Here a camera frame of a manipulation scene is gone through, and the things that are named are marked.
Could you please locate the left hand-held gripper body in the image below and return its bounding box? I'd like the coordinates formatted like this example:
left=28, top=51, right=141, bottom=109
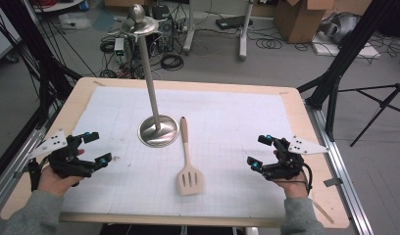
left=26, top=129, right=98, bottom=179

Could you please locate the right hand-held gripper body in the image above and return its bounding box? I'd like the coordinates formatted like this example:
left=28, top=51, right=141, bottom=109
left=262, top=135, right=329, bottom=181

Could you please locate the metal utensil stand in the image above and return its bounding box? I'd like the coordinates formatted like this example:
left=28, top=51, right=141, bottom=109
left=119, top=3, right=180, bottom=149

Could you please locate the wooden slotted spatula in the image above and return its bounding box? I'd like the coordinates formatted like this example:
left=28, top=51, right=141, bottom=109
left=175, top=116, right=205, bottom=197

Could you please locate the person's right hand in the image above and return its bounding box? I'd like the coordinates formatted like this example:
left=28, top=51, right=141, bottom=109
left=274, top=168, right=311, bottom=200

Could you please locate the person's left hand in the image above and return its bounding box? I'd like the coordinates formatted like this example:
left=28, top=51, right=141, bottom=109
left=36, top=164, right=84, bottom=198

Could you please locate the white grid mat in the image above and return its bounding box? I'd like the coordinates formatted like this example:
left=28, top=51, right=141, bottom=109
left=61, top=85, right=297, bottom=218

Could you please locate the thin wooden stick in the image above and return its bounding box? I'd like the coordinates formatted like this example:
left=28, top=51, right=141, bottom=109
left=312, top=200, right=335, bottom=225

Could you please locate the black metal stand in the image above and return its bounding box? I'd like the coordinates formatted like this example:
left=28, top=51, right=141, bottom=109
left=296, top=0, right=397, bottom=143
left=0, top=0, right=84, bottom=129

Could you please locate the white power box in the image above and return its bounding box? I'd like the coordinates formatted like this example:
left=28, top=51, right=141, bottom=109
left=113, top=37, right=125, bottom=57

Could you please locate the white table leg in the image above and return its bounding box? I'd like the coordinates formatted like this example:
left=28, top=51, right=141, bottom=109
left=238, top=0, right=255, bottom=62
left=182, top=0, right=198, bottom=55

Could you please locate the black tripod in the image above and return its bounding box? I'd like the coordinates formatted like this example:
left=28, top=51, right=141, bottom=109
left=337, top=77, right=400, bottom=148

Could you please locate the white cabinet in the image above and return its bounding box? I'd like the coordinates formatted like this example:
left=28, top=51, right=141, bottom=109
left=0, top=0, right=23, bottom=64

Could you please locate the flat black device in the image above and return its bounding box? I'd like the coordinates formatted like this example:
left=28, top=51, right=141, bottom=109
left=215, top=15, right=254, bottom=30

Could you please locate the cardboard box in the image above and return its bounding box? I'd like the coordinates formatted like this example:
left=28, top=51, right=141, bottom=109
left=274, top=0, right=336, bottom=44

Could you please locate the white foam board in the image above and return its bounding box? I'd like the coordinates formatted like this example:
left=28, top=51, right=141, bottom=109
left=311, top=32, right=382, bottom=60

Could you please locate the black computer case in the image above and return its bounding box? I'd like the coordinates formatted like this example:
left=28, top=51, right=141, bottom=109
left=151, top=4, right=175, bottom=52

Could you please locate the grey vacuum cleaner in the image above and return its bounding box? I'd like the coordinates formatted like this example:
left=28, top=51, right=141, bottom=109
left=318, top=12, right=362, bottom=45

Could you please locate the round white table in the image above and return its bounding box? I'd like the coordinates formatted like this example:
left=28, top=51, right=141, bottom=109
left=30, top=0, right=85, bottom=14

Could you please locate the aluminium frame rail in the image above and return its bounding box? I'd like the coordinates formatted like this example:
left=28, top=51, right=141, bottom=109
left=0, top=112, right=57, bottom=214
left=305, top=103, right=375, bottom=235

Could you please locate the grey metal bracket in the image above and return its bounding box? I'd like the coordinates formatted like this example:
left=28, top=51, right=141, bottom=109
left=323, top=176, right=344, bottom=188

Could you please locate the thin black cable coil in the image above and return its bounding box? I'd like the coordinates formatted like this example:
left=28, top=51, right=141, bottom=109
left=255, top=37, right=283, bottom=51

